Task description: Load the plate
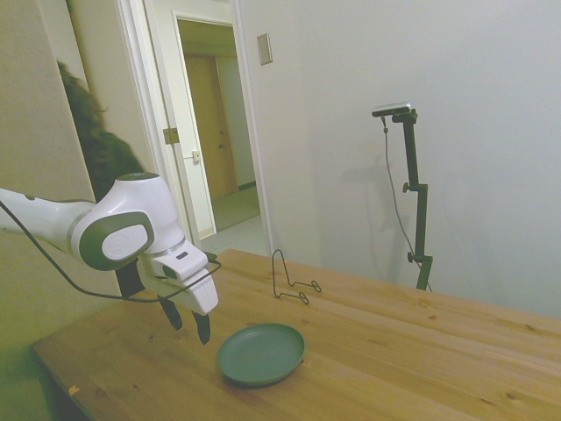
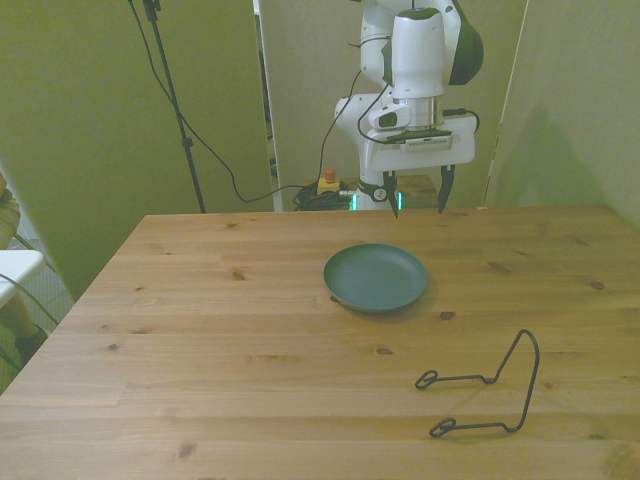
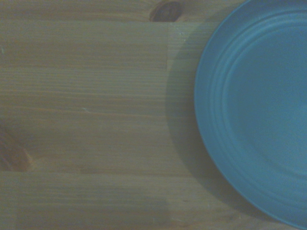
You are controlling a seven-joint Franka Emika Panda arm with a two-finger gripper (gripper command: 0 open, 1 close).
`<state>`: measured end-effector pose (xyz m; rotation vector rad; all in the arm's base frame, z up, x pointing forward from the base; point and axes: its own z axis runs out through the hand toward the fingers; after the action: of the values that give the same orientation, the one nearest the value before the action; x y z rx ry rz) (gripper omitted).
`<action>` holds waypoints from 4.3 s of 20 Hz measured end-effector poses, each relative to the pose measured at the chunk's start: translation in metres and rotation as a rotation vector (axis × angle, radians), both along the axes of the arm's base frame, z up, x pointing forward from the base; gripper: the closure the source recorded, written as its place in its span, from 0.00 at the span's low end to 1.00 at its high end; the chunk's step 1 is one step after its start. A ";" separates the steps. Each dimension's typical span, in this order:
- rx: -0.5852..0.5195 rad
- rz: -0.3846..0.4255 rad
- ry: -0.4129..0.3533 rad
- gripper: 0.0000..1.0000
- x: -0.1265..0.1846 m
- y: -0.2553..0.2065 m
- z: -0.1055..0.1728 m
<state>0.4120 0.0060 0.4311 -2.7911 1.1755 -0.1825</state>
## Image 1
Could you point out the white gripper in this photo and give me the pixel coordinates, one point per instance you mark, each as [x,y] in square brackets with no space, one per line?
[203,298]

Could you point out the dark green round plate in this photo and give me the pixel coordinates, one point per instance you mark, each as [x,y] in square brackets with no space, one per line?
[260,355]

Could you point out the white door latch plate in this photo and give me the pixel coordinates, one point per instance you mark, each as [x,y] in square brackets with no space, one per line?
[197,156]

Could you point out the black upright floor appliance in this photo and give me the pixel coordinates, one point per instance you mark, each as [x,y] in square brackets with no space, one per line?
[129,278]

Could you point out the brass door hinge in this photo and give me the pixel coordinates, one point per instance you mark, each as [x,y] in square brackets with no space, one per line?
[171,136]

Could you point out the person with dark hair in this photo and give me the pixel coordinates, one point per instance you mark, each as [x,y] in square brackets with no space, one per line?
[105,153]

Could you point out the wooden hallway door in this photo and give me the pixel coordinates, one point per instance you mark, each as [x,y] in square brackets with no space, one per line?
[206,109]

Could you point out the white open door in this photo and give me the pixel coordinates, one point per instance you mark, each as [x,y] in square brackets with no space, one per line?
[158,87]

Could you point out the beige room divider panel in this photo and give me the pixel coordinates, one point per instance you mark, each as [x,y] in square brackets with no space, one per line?
[30,109]

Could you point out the black jointed camera stand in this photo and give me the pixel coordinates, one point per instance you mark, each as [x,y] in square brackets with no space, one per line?
[421,219]

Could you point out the white door frame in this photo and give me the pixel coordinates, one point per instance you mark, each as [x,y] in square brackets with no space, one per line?
[243,66]

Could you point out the beige wall switch plate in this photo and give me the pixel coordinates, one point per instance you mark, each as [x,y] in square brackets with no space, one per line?
[264,49]

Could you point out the silver stereo camera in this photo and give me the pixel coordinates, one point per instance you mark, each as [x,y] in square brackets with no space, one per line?
[392,109]

